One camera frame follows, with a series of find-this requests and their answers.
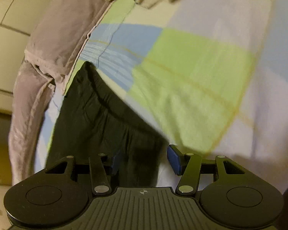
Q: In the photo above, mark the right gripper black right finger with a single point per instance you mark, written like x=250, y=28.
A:
x=226, y=192

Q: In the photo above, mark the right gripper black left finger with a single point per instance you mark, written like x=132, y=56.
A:
x=60, y=193

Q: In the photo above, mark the black pants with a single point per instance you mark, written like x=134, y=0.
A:
x=94, y=120

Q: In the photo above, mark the mauve pillow far side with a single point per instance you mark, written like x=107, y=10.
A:
x=32, y=93

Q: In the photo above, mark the checkered blue green bedsheet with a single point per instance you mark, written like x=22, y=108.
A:
x=210, y=75

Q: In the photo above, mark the mauve pillow near camera side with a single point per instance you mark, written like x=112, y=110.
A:
x=59, y=35

